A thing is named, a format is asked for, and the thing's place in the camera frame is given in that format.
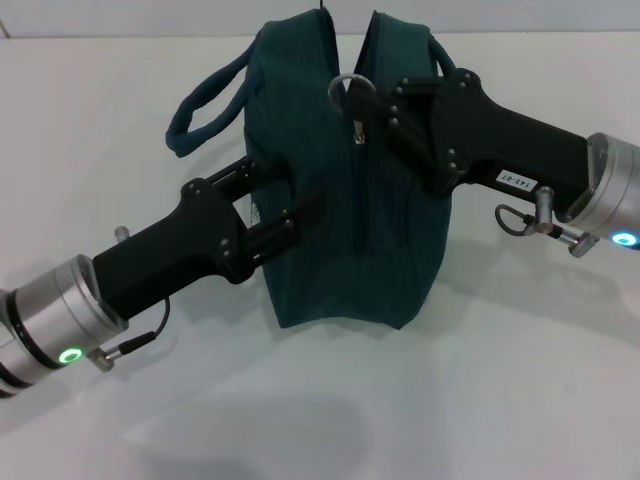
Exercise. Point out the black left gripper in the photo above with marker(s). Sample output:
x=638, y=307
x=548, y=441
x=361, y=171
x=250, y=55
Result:
x=175, y=250

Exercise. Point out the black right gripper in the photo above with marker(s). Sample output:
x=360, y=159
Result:
x=510, y=145

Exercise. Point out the dark teal insulated lunch bag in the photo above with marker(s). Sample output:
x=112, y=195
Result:
x=360, y=225

